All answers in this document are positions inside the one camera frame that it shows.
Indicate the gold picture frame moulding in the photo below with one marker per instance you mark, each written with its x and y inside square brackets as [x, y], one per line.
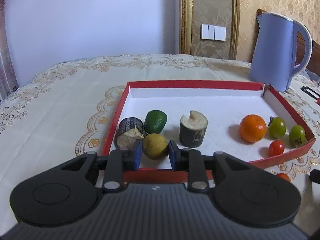
[221, 13]

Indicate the blue electric kettle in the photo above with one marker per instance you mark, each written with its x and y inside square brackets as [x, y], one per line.
[280, 52]

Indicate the green tomato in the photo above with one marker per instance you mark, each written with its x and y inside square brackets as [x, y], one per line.
[297, 135]
[276, 127]

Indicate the small green avocado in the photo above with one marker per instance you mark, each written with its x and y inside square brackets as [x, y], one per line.
[155, 121]

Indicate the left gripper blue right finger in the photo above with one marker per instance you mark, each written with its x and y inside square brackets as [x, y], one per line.
[191, 161]

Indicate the black rectangular plastic frame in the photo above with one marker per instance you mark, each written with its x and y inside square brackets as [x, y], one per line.
[312, 93]

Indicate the yellow longan fruit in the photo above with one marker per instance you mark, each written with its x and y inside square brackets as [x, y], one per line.
[155, 146]

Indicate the white lace tablecloth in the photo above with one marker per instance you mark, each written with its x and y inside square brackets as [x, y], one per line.
[55, 130]

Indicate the dark sugarcane piece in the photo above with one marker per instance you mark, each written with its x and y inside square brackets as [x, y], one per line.
[129, 130]
[193, 129]

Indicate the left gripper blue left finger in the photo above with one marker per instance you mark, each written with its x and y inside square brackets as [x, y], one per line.
[118, 162]

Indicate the orange tangerine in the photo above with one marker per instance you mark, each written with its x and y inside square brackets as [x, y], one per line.
[252, 128]

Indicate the white wall switch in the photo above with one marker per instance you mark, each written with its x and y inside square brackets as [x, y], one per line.
[212, 32]

